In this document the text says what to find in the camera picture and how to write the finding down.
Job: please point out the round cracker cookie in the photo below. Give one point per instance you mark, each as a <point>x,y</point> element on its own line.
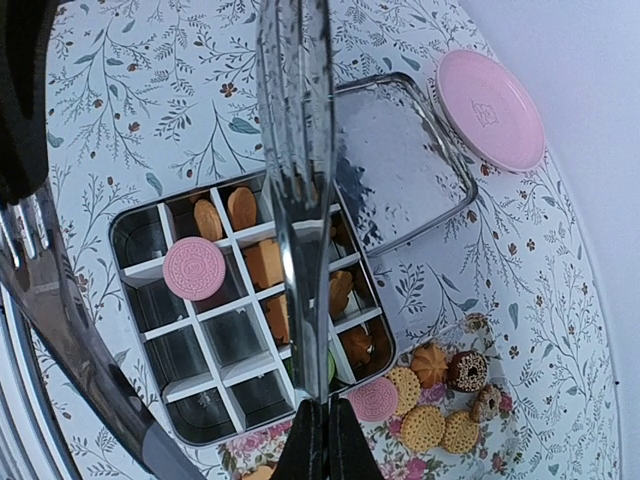
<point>408,388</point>
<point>422,428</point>
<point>460,434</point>

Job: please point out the floral cookie tray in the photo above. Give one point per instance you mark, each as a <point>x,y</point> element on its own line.
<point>445,411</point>

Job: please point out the small swirl butter cookie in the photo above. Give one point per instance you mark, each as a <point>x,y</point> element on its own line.
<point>430,365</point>

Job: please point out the metal tongs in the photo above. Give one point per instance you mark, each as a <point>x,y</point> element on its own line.
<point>295,96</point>

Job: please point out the chocolate sprinkle donut cookie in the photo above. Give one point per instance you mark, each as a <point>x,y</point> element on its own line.
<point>467,371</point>

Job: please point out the brown flower donut cookie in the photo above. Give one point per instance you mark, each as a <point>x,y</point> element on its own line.
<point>488,405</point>

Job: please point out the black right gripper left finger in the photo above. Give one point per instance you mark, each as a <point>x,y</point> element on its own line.
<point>25,32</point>

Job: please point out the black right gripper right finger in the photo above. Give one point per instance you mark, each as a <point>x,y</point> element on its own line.
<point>327,442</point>

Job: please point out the pink sandwich cookie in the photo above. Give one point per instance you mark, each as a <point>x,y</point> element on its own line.
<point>375,401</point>
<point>194,268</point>

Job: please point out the green sandwich cookie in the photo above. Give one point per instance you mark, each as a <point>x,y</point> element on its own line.
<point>331,369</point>

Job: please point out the pink divided cookie tin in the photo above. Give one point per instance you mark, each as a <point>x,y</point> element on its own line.
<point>221,365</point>

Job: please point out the silver tin lid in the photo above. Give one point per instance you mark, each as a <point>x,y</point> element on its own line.
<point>397,172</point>

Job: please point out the pink plate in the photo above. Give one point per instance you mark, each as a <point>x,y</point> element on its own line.
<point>490,110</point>

